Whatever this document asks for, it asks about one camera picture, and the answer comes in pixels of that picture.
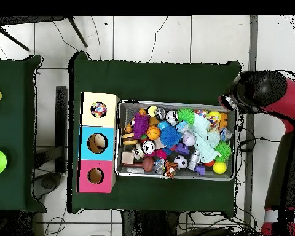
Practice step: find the polka dot cloth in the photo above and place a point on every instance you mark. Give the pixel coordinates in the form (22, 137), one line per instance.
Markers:
(212, 119)
(98, 110)

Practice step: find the shallow silver mesh bin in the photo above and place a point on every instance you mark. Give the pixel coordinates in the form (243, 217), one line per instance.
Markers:
(130, 110)

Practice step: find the wooden box with three holes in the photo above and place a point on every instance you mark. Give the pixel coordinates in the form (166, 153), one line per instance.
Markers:
(110, 137)

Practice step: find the green spiky rubber ball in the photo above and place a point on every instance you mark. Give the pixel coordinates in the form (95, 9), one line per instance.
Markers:
(186, 115)

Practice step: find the mint green cloth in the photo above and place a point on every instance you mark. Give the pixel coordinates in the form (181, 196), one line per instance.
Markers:
(205, 140)

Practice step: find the blue spiky rubber ball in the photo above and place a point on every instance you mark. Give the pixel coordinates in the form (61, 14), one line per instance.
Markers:
(170, 136)

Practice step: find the black white soccer ball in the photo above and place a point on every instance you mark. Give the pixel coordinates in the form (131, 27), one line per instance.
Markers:
(180, 162)

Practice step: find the dark green tablecloth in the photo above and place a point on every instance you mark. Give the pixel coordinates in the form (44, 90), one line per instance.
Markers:
(150, 81)
(12, 123)

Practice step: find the orange toy basketball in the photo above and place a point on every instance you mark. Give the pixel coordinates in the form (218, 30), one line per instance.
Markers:
(153, 132)

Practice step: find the purple spiky rubber toy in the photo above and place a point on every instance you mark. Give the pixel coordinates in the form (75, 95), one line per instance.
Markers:
(140, 125)

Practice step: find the tiger plush toy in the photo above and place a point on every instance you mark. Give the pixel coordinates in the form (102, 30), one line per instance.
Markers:
(170, 169)

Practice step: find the red soda can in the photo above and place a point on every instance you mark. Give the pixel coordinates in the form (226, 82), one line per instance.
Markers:
(148, 146)

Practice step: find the toy hamburger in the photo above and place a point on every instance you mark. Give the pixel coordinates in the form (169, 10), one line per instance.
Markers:
(129, 139)

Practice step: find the beige ball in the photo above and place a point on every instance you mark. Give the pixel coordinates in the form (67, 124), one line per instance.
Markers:
(100, 140)

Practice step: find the black metal stand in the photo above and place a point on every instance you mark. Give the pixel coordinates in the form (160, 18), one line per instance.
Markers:
(27, 19)

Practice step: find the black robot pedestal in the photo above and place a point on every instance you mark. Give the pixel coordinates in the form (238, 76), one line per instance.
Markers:
(150, 223)

